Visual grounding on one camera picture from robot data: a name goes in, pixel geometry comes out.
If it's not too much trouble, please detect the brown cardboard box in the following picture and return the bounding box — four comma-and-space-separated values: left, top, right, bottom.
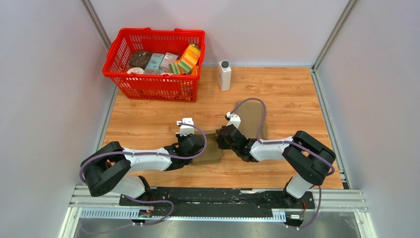
191, 130, 223, 166

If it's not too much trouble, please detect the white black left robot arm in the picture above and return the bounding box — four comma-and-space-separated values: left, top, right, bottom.
80, 134, 207, 206

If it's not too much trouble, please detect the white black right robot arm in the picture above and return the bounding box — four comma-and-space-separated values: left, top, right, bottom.
216, 125, 336, 208

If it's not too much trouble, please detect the teal snack box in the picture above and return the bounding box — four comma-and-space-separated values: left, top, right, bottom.
143, 53, 165, 75

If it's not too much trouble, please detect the grey pink snack box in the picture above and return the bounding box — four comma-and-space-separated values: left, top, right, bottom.
159, 53, 179, 72

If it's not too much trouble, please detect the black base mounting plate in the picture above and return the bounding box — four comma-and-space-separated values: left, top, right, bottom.
118, 186, 315, 218

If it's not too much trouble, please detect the white bottle black cap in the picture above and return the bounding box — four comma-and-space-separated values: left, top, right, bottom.
218, 60, 232, 92

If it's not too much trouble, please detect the green striped packet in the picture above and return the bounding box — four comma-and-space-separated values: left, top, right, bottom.
168, 60, 184, 75

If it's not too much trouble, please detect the white round lid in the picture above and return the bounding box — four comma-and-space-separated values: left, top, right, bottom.
127, 67, 144, 74

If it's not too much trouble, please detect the brown round bag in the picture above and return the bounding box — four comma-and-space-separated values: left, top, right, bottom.
128, 51, 152, 69

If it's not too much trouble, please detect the red plastic shopping basket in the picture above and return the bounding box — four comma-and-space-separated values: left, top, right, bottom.
102, 28, 206, 102

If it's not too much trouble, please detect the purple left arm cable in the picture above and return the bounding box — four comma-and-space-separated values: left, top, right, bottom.
79, 122, 208, 227

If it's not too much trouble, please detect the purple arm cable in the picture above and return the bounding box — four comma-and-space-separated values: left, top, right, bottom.
228, 97, 336, 230
79, 122, 208, 227

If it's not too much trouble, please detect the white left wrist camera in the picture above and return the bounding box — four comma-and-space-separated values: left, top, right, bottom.
176, 118, 195, 136

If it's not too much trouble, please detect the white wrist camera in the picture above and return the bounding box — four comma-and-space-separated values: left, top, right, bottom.
225, 112, 241, 129
176, 118, 195, 136

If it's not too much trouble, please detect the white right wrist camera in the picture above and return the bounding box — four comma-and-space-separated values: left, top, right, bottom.
225, 112, 241, 129

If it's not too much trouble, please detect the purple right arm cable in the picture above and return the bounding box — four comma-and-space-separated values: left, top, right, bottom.
228, 97, 336, 230

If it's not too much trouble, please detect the aluminium frame rail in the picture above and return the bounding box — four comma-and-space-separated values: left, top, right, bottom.
59, 186, 376, 238

